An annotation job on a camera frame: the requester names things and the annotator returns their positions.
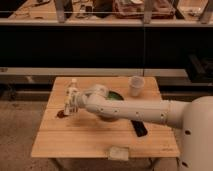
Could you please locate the white plastic bottle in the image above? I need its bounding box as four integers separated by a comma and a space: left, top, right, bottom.
64, 78, 78, 115

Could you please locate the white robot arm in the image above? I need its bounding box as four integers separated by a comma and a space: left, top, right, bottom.
65, 84, 213, 171

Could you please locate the brown sausage-shaped object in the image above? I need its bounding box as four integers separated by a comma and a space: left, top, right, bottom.
56, 110, 65, 118

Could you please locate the wooden table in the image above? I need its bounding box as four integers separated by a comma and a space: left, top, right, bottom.
31, 77, 179, 158

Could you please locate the green bowl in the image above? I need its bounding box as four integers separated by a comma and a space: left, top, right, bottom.
98, 89, 125, 122

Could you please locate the white paper cup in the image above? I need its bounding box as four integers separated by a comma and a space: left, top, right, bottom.
129, 76, 144, 97

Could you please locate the white label tag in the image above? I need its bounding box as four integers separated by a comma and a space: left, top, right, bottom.
108, 146, 129, 161

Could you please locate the black remote control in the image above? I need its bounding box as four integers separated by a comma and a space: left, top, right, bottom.
132, 121, 148, 137

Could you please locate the black shelf unit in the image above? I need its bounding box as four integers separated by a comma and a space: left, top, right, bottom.
0, 0, 213, 82

